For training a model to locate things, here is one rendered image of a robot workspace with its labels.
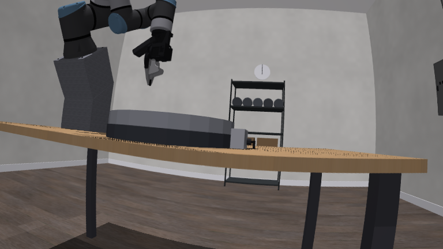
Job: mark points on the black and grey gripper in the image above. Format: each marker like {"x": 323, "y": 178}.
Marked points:
{"x": 151, "y": 58}

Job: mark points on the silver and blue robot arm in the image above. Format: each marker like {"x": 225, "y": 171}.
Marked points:
{"x": 78, "y": 19}

